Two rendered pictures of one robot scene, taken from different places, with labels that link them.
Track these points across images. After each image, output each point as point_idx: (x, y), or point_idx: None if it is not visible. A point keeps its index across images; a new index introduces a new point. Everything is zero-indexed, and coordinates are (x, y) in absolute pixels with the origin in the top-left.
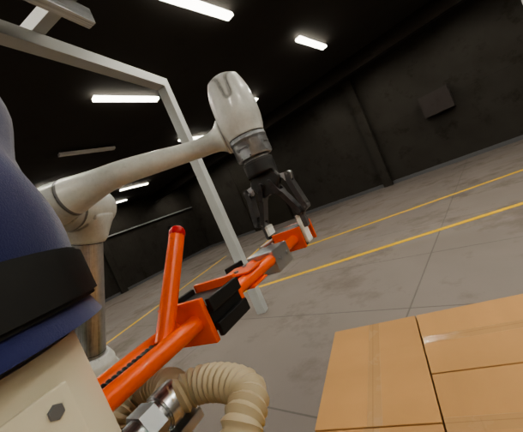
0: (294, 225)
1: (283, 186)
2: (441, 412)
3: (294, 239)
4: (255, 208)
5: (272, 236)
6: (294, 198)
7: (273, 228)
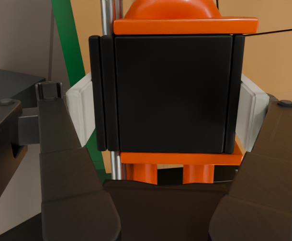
0: (193, 76)
1: None
2: None
3: (213, 171)
4: None
5: (123, 162)
6: None
7: (87, 93)
